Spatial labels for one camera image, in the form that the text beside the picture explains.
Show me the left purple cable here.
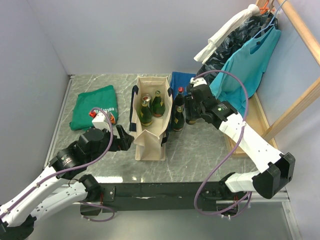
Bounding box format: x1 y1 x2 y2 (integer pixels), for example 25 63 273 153
0 107 117 223

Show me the blue folded cloth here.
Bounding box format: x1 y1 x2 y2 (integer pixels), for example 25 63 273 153
170 71 196 100

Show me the wooden clothes rack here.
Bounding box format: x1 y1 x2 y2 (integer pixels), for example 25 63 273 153
221 0 320 158

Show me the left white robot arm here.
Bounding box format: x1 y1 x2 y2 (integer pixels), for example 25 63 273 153
0 125 134 240

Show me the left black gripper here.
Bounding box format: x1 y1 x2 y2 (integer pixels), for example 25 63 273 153
87 124 134 164

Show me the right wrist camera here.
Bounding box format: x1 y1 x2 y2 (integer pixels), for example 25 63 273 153
190 77 207 88

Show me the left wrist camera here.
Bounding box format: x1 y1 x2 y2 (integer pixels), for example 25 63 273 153
89 111 111 131

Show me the red cap cola bottle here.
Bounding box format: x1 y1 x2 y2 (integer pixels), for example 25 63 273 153
174 87 185 113

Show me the dark patterned hanging garment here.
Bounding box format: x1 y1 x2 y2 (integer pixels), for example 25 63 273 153
197 13 281 85

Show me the red top drink can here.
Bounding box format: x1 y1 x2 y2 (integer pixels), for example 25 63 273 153
141 93 152 102

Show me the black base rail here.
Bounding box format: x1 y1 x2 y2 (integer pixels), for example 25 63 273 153
79 181 247 216

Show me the orange clothes hanger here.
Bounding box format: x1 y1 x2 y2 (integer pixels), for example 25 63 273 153
256 0 275 15

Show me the white hanging garment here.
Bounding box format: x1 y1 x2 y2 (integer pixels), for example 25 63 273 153
193 4 260 64

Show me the beige canvas tote bag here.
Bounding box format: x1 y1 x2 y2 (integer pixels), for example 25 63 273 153
129 76 173 161

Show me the turquoise hanging t-shirt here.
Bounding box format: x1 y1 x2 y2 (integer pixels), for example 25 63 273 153
209 27 281 116

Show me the green glass bottle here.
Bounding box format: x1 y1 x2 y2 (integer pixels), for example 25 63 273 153
173 105 185 132
151 90 166 118
139 100 153 127

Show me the green folded t-shirt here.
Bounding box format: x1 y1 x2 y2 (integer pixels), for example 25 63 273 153
69 85 119 131

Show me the silver top can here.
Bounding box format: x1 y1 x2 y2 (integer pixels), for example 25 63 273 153
185 109 197 125

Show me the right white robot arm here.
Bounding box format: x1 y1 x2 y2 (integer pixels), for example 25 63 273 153
188 83 296 199

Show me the blue clothes hanger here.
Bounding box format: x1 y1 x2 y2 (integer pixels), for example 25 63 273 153
251 0 288 40

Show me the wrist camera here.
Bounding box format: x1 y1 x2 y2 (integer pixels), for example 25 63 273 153
89 111 111 131
190 77 207 88

